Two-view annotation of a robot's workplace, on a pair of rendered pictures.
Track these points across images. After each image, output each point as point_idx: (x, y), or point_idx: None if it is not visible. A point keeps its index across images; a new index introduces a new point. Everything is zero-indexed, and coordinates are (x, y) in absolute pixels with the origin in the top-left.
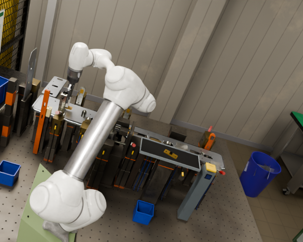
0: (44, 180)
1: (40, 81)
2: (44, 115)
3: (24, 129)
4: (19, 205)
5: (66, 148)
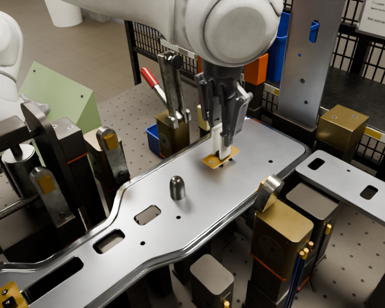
0: (70, 99)
1: (349, 131)
2: None
3: (283, 200)
4: None
5: None
